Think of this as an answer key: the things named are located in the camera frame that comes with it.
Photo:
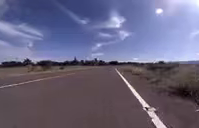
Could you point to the grey asphalt road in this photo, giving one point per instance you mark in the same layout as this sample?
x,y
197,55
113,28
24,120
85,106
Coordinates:
x,y
73,100

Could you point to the distant row of trees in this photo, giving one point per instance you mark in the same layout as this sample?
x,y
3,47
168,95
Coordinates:
x,y
53,62

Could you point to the dry grass verge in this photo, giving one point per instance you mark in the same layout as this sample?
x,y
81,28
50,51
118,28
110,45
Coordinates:
x,y
177,80

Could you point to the white painted edge line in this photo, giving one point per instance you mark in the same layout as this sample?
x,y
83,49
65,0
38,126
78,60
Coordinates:
x,y
137,95

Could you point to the dry grass field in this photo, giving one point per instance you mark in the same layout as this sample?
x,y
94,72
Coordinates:
x,y
17,71

